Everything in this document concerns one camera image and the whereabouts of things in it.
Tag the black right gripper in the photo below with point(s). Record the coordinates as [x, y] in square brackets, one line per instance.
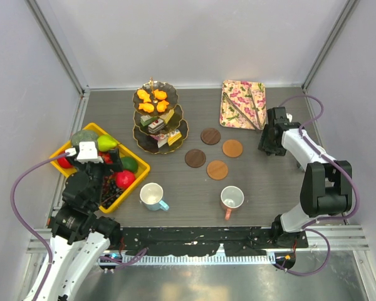
[264, 143]

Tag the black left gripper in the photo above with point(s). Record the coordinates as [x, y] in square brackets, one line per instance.
[109, 168]

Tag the light wooden coaster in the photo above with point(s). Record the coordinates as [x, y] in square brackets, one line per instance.
[232, 148]

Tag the light blue mug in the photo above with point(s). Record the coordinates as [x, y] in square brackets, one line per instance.
[151, 195]

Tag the floral rectangular tray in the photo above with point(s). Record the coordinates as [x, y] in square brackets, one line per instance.
[243, 105]

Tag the medium brown wooden coaster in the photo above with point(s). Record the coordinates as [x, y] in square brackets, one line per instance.
[217, 170]

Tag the chocolate cherry cake slice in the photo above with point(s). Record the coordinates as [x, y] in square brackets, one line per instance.
[156, 126]

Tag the round wooden coaster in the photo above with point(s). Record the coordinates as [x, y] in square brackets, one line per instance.
[210, 136]

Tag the orange fish pastry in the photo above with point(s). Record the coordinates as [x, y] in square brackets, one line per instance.
[143, 95]
[160, 95]
[162, 106]
[146, 107]

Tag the pink mug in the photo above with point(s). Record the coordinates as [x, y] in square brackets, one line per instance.
[232, 198]

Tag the yellow triangle cake slice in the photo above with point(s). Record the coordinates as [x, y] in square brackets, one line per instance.
[173, 137]

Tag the cream cake slice with kiwi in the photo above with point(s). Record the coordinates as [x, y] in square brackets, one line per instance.
[167, 116]

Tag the dark wooden coaster top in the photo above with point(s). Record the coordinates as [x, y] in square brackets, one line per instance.
[195, 158]

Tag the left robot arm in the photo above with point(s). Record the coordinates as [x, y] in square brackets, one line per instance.
[78, 236]

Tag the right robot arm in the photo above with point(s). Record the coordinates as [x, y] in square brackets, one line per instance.
[326, 190]

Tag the red lychee strawberry bunch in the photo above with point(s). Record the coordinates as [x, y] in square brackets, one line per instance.
[106, 157]

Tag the green lime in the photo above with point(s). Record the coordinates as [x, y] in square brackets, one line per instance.
[129, 164]

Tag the red pomegranate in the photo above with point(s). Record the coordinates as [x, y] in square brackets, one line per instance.
[124, 179]

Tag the purple grape bunch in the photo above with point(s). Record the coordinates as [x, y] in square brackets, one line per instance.
[106, 187]

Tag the green yellow pear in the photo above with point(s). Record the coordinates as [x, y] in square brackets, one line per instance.
[106, 142]

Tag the dark blue grape bunch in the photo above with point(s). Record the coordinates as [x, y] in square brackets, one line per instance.
[113, 195]

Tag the yellow plastic fruit tray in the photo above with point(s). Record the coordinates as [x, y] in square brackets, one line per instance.
[142, 171]

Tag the green netted melon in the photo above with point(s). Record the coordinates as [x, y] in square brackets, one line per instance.
[83, 136]

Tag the red apple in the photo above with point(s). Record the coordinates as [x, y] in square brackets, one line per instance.
[64, 163]

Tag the green matcha cake slice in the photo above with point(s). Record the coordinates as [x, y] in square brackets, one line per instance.
[146, 119]

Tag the three-tier black gold stand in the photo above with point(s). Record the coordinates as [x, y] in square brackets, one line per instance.
[147, 141]

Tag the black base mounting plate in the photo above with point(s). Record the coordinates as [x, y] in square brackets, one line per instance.
[202, 241]

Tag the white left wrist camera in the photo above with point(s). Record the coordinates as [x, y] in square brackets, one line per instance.
[85, 152]

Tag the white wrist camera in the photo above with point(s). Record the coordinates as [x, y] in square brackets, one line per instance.
[85, 152]
[289, 117]

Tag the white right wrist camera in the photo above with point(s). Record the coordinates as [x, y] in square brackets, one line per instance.
[289, 117]

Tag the white slotted cable duct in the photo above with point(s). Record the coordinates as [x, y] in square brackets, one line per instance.
[217, 259]

